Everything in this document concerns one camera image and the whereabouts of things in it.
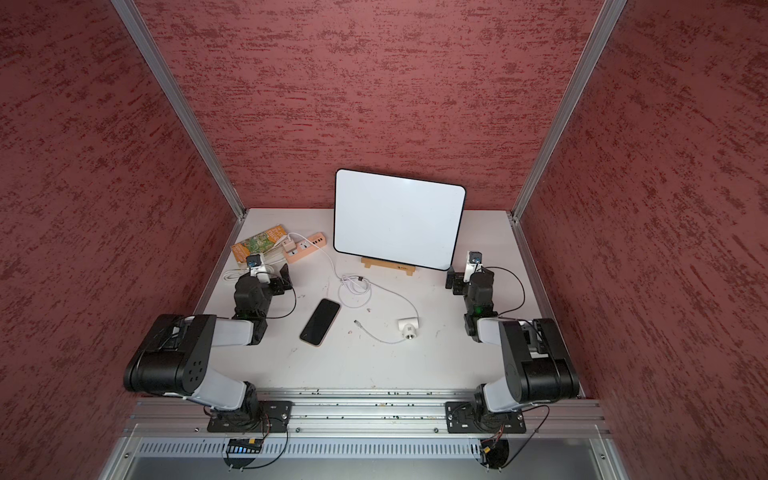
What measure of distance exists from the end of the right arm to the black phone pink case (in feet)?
1.21

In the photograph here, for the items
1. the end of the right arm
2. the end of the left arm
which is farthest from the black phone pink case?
the end of the right arm

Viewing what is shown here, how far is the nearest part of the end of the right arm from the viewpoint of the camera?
0.85m

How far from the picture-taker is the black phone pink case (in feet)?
2.92
